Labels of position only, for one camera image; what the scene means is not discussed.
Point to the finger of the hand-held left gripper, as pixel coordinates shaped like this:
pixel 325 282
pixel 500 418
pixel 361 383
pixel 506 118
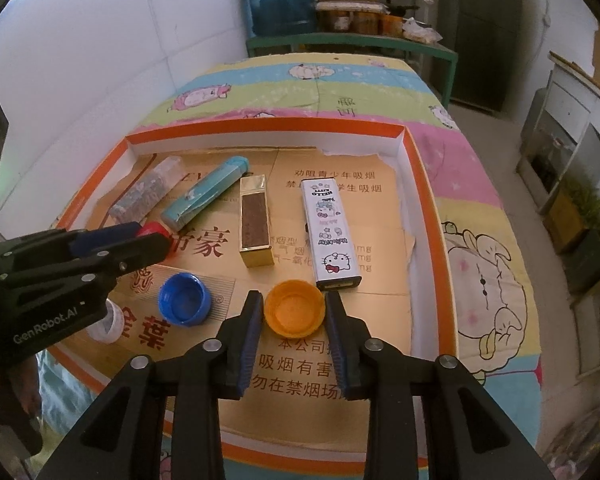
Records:
pixel 105 239
pixel 130 255

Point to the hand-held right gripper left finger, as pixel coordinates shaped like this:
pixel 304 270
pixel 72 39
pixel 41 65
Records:
pixel 246 345

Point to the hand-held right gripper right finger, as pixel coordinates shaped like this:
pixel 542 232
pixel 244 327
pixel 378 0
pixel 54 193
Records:
pixel 338 345

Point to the red bottle cap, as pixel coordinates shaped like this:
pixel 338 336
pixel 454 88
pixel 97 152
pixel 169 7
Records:
pixel 152 229

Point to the orange bottle cap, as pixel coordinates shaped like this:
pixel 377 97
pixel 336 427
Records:
pixel 294 310

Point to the blue bottle cap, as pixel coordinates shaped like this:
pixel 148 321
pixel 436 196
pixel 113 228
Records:
pixel 185 302

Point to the white bottle cap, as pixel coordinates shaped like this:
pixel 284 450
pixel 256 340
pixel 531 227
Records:
pixel 107 327

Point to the orange-rimmed cardboard tray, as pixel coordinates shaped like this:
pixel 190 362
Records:
pixel 380 270

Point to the teal rectangular box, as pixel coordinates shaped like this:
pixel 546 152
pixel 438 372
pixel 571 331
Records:
pixel 205 192

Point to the white cartoon tin box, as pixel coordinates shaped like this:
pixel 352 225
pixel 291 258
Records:
pixel 330 235

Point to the gold rectangular box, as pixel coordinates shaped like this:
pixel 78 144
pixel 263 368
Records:
pixel 254 225

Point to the clear plastic bag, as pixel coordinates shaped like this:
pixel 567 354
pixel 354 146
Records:
pixel 585 440

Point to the green metal shelf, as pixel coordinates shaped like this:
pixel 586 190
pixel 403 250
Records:
pixel 350 40

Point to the row of orange food jars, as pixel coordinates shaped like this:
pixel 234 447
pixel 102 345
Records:
pixel 365 22

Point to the white plastic bag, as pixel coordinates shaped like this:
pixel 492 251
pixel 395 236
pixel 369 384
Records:
pixel 422 31

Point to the white kitchen counter cabinet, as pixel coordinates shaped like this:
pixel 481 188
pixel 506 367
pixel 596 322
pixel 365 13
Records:
pixel 565 110

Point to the dark grey refrigerator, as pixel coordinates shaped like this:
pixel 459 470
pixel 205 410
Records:
pixel 480 35

